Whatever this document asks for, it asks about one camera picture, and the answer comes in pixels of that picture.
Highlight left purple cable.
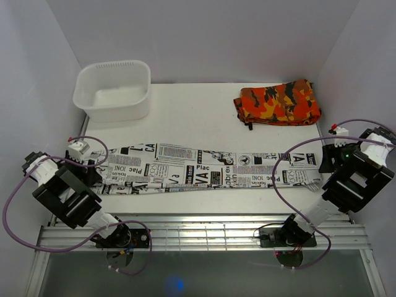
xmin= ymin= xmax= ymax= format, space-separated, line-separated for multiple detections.
xmin=2 ymin=136 xmax=153 ymax=276

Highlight orange camouflage folded trousers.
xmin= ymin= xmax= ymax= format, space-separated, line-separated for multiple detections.
xmin=233 ymin=79 xmax=322 ymax=129

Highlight aluminium rail frame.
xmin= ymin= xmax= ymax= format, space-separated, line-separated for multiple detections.
xmin=26 ymin=117 xmax=387 ymax=297

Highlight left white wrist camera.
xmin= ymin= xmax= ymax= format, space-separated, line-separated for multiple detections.
xmin=68 ymin=137 xmax=90 ymax=163

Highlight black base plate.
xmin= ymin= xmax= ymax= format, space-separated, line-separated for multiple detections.
xmin=92 ymin=228 xmax=149 ymax=249
xmin=259 ymin=227 xmax=317 ymax=248

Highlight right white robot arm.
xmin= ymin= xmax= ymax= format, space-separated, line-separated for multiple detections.
xmin=279 ymin=126 xmax=395 ymax=246

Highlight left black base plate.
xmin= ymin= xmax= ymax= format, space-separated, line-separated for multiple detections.
xmin=92 ymin=228 xmax=149 ymax=249

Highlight white plastic basket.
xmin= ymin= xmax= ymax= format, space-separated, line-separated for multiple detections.
xmin=72 ymin=60 xmax=151 ymax=123

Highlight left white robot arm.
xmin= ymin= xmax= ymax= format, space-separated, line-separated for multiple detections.
xmin=22 ymin=152 xmax=132 ymax=248

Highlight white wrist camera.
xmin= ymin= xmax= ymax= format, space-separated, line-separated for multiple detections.
xmin=329 ymin=123 xmax=350 ymax=149
xmin=68 ymin=137 xmax=90 ymax=163

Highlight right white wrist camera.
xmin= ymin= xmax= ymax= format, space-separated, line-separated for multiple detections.
xmin=329 ymin=123 xmax=350 ymax=149

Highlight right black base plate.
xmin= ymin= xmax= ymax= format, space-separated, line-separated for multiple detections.
xmin=259 ymin=227 xmax=317 ymax=248

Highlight newspaper print trousers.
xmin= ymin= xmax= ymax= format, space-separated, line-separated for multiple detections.
xmin=89 ymin=143 xmax=322 ymax=195

